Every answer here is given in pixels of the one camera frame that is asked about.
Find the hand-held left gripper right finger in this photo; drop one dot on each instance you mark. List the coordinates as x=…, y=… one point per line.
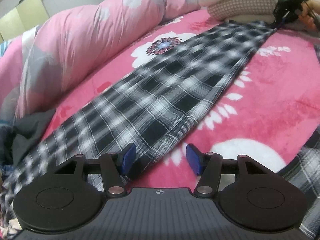
x=193, y=160

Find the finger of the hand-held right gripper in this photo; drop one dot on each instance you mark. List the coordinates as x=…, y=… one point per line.
x=280, y=23

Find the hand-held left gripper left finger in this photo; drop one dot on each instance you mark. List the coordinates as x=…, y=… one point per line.
x=128, y=160

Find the black white plaid pants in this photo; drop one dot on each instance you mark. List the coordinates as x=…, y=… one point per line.
x=162, y=87

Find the stack of folded clothes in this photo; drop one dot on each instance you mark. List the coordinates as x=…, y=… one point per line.
x=240, y=7

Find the person's right hand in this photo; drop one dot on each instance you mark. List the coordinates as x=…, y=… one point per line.
x=310, y=20

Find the pink floral blanket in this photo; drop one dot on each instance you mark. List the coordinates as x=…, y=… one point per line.
x=275, y=92

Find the dark grey garment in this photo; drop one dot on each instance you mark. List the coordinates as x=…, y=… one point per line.
x=27, y=130

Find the pink floral duvet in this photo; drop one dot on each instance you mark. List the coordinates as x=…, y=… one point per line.
x=87, y=30

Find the teal striped quilt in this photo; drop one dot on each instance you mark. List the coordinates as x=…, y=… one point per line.
x=3, y=47

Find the pale yellow wardrobe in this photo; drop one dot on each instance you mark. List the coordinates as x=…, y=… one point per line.
x=22, y=15

